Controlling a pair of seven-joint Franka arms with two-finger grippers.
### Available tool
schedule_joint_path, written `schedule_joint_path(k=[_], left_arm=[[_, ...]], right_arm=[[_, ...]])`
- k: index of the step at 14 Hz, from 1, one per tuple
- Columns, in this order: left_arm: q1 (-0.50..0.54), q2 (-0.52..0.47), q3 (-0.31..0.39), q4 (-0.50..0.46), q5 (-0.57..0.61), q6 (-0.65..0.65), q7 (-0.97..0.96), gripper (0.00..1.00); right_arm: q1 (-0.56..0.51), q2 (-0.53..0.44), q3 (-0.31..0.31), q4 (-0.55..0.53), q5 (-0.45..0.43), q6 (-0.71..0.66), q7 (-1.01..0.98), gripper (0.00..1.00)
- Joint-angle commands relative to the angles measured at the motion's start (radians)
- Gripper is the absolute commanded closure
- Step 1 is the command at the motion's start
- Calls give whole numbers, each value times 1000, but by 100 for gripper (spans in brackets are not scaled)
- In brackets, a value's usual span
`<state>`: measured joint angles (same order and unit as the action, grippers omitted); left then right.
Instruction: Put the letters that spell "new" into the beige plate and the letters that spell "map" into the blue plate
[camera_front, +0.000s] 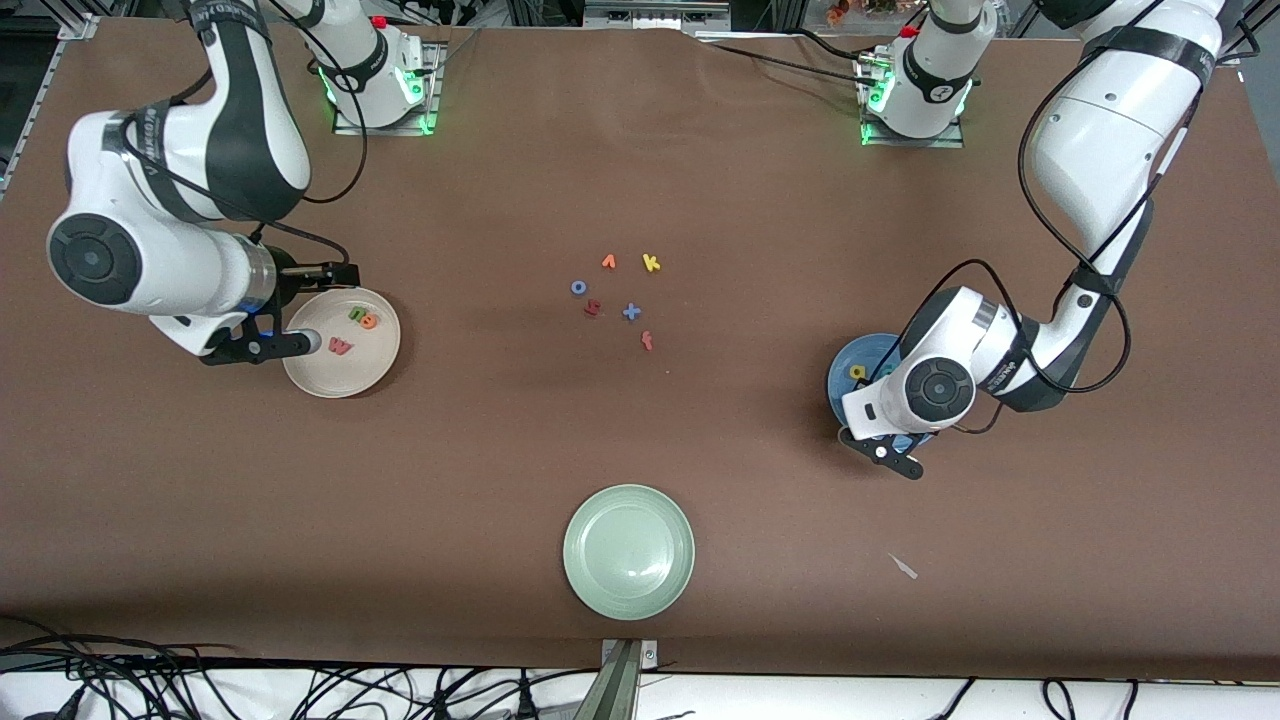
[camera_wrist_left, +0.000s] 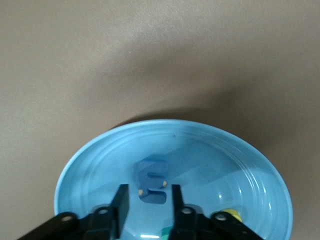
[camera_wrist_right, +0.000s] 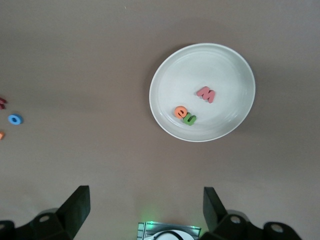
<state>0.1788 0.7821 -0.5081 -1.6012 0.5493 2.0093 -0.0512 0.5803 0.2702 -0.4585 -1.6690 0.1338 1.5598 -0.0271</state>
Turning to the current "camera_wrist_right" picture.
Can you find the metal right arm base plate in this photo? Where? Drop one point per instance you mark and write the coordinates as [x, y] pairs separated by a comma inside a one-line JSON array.
[[143, 228]]

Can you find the pink foam letter m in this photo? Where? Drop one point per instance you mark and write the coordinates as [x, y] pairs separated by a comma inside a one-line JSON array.
[[205, 94]]

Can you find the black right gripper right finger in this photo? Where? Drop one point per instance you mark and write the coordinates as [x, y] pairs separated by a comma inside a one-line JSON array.
[[215, 215]]

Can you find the orange foam letter e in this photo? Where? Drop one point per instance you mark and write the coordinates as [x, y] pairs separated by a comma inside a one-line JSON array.
[[178, 111]]

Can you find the orange foam letter v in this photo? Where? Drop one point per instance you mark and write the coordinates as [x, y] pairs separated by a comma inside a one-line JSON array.
[[1, 135]]

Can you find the brown paper table cover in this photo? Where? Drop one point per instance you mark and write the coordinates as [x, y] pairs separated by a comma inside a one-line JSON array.
[[75, 62]]

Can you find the beige round plate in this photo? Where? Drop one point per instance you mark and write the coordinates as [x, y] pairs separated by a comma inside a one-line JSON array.
[[212, 65]]

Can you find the dark red foam letter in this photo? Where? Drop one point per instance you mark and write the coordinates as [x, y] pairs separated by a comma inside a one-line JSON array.
[[2, 103]]

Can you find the blue foam letter o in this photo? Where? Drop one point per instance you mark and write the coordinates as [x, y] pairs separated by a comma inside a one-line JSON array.
[[10, 117]]

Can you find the green foam letter u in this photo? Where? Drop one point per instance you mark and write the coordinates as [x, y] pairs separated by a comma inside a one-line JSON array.
[[191, 123]]

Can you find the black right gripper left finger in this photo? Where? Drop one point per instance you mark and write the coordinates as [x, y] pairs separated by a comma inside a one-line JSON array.
[[72, 212]]

